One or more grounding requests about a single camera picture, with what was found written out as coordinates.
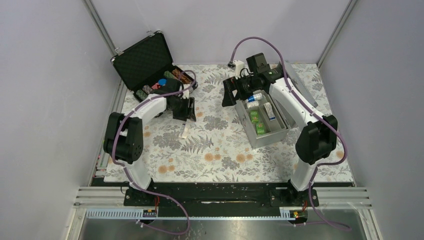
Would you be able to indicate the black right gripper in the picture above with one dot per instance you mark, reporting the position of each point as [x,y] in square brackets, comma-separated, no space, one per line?
[231,85]

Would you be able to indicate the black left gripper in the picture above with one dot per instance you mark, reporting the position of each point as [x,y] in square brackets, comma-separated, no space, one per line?
[188,112]

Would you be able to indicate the white blue-label bottle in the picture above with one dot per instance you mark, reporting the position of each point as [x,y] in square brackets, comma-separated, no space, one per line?
[254,97]

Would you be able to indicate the clear syringe packet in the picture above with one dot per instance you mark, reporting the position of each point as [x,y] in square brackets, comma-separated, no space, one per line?
[269,111]

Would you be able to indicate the green sachet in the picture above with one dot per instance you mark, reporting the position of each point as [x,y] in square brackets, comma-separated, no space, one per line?
[260,128]
[255,116]

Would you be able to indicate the grey metal box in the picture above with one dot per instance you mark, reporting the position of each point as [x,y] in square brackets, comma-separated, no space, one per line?
[256,141]

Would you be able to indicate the white bandage roll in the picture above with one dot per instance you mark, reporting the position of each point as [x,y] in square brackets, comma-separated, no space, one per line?
[252,104]

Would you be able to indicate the grey plastic tray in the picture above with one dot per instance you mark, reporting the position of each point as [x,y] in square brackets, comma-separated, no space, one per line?
[271,125]

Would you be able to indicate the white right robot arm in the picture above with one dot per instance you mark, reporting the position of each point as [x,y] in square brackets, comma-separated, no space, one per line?
[317,137]

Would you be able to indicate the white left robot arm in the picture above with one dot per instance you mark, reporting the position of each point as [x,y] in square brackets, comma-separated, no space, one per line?
[124,137]

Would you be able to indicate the floral table mat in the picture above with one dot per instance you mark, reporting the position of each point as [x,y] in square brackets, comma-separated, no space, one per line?
[216,148]

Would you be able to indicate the black poker chip case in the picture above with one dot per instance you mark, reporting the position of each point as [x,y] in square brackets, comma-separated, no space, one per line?
[144,64]

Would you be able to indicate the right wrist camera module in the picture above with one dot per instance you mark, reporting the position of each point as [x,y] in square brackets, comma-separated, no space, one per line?
[237,66]

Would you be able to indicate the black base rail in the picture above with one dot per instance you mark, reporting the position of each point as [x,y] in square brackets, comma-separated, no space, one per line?
[219,199]

